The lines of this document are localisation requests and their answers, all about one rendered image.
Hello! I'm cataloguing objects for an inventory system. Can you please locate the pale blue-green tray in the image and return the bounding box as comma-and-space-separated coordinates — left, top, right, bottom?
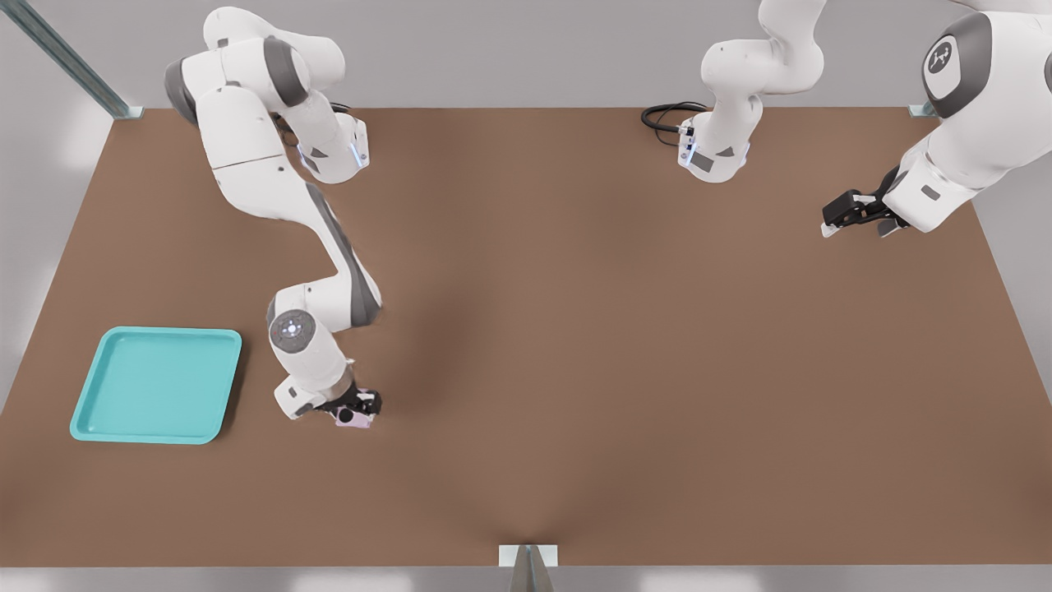
69, 326, 243, 446

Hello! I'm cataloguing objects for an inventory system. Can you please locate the black cable loop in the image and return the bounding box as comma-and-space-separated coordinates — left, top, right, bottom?
640, 102, 710, 148

